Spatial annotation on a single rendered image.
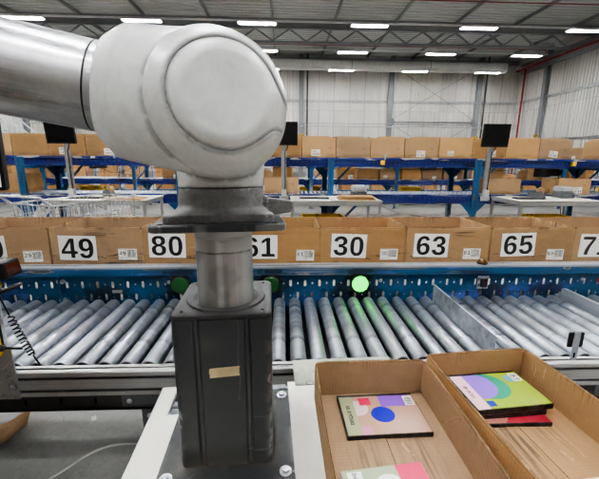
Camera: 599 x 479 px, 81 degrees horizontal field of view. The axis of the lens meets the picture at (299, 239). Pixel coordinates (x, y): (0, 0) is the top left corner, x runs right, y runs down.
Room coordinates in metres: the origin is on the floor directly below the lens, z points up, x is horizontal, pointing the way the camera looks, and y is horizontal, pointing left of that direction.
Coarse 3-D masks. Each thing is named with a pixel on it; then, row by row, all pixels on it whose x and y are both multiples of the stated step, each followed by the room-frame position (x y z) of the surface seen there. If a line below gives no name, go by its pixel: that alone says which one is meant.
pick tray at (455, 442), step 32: (320, 384) 0.78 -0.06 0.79; (352, 384) 0.79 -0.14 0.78; (384, 384) 0.79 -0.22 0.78; (416, 384) 0.80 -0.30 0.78; (320, 416) 0.63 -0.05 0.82; (448, 416) 0.66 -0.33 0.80; (352, 448) 0.61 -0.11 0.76; (384, 448) 0.61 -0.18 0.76; (416, 448) 0.61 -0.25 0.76; (448, 448) 0.62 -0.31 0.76; (480, 448) 0.54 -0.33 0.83
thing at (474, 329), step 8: (440, 296) 1.39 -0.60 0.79; (448, 296) 1.33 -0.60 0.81; (440, 304) 1.38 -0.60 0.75; (448, 304) 1.32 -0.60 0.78; (456, 304) 1.25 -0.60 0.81; (448, 312) 1.31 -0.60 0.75; (456, 312) 1.25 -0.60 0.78; (464, 312) 1.19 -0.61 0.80; (456, 320) 1.24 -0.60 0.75; (464, 320) 1.19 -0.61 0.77; (472, 320) 1.14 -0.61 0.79; (464, 328) 1.18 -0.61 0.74; (472, 328) 1.13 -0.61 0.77; (480, 328) 1.08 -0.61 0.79; (472, 336) 1.13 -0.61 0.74; (480, 336) 1.08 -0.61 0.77; (488, 336) 1.04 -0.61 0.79; (480, 344) 1.07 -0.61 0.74; (488, 344) 1.03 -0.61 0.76
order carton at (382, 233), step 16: (320, 224) 1.81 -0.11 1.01; (336, 224) 1.82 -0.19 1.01; (352, 224) 1.82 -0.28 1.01; (368, 224) 1.82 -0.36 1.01; (384, 224) 1.83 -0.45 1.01; (400, 224) 1.62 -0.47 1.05; (320, 240) 1.52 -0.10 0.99; (368, 240) 1.53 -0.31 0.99; (384, 240) 1.54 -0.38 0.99; (400, 240) 1.54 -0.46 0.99; (320, 256) 1.52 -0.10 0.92; (368, 256) 1.53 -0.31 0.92; (400, 256) 1.54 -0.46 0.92
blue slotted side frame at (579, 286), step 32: (32, 288) 1.44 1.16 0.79; (96, 288) 1.45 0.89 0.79; (128, 288) 1.46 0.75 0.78; (160, 288) 1.46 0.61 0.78; (288, 288) 1.49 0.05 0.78; (320, 288) 1.49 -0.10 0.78; (384, 288) 1.51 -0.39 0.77; (416, 288) 1.51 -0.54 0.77; (448, 288) 1.52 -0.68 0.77; (512, 288) 1.53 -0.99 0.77; (544, 288) 1.54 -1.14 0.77; (576, 288) 1.54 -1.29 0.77
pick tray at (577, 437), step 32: (480, 352) 0.84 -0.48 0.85; (512, 352) 0.85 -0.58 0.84; (448, 384) 0.71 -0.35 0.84; (544, 384) 0.78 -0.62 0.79; (576, 384) 0.70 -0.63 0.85; (480, 416) 0.60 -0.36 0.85; (576, 416) 0.69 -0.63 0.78; (512, 448) 0.62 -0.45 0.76; (544, 448) 0.61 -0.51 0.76; (576, 448) 0.62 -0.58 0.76
